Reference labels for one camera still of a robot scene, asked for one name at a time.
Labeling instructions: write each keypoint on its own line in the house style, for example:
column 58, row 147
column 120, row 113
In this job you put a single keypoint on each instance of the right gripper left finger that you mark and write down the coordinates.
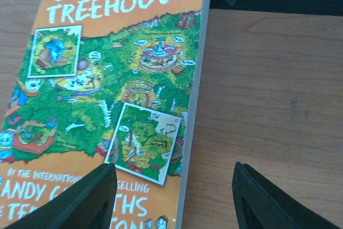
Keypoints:
column 88, row 203

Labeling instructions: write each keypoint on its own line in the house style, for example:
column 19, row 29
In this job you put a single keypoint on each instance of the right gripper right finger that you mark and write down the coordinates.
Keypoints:
column 259, row 203

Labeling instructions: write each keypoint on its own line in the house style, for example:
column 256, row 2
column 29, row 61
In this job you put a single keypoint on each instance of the orange treehouse book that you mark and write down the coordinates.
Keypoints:
column 106, row 81

